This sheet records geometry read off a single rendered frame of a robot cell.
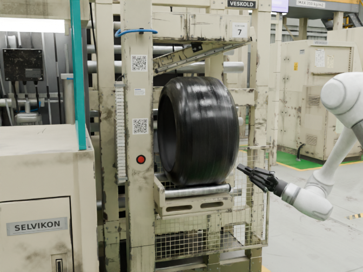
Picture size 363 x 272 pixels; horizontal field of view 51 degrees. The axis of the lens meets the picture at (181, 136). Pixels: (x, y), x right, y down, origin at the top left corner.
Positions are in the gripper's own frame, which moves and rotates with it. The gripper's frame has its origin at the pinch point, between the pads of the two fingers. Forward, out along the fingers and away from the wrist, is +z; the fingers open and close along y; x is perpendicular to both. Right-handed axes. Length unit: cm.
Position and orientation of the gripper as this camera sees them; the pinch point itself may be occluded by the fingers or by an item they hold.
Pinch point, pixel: (244, 169)
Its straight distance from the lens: 179.9
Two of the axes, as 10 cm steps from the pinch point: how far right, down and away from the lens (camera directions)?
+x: 5.4, -4.6, 7.0
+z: -8.3, -4.4, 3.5
